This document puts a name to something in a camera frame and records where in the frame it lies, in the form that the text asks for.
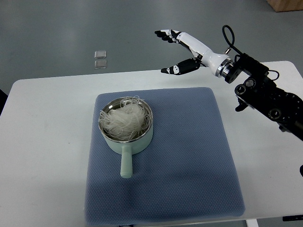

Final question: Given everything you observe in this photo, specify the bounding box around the wooden box corner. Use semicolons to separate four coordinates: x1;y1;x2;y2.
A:
267;0;303;12

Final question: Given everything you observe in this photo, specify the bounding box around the blue grey fabric mat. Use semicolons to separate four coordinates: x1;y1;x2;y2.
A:
85;87;245;226

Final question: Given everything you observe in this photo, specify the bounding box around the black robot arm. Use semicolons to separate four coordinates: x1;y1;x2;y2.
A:
220;25;303;140

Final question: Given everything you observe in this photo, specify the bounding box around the white vermicelli bundle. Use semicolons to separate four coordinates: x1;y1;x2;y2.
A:
98;96;152;141

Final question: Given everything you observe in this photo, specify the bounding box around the dark object at left edge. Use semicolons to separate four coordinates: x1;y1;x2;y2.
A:
0;90;8;114

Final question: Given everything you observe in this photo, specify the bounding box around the black table control panel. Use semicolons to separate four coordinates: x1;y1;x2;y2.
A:
282;215;303;222

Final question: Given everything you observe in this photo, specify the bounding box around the upper metal floor plate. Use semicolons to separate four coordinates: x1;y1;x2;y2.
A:
94;50;107;59

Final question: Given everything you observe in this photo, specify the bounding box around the mint green steel pot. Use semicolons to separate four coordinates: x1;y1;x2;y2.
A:
99;98;153;178

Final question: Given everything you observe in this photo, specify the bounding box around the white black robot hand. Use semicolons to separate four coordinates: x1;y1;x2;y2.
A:
155;29;232;77

